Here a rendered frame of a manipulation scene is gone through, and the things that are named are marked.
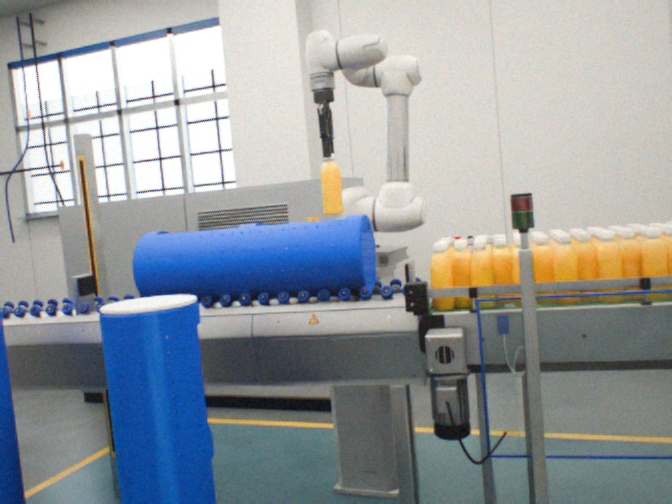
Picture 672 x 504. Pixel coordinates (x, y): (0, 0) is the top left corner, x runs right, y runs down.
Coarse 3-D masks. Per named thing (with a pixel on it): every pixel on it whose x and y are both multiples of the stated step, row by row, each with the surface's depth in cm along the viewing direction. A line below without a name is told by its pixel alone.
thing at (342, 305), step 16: (240, 304) 234; (288, 304) 229; (304, 304) 227; (320, 304) 226; (336, 304) 224; (352, 304) 222; (368, 304) 221; (384, 304) 219; (400, 304) 218; (16, 320) 257; (32, 320) 255; (48, 320) 253; (64, 320) 251; (80, 320) 249; (96, 320) 247
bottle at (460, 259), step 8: (456, 248) 212; (464, 248) 211; (456, 256) 211; (464, 256) 210; (456, 264) 211; (464, 264) 210; (456, 272) 211; (464, 272) 210; (456, 280) 211; (464, 280) 210; (464, 296) 211; (456, 304) 212; (464, 304) 211; (472, 304) 211
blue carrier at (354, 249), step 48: (144, 240) 243; (192, 240) 236; (240, 240) 230; (288, 240) 225; (336, 240) 220; (144, 288) 240; (192, 288) 236; (240, 288) 232; (288, 288) 229; (336, 288) 226
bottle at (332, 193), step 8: (328, 160) 230; (328, 168) 229; (336, 168) 230; (328, 176) 229; (336, 176) 230; (328, 184) 229; (336, 184) 230; (328, 192) 230; (336, 192) 230; (328, 200) 230; (336, 200) 230; (328, 208) 230; (336, 208) 230
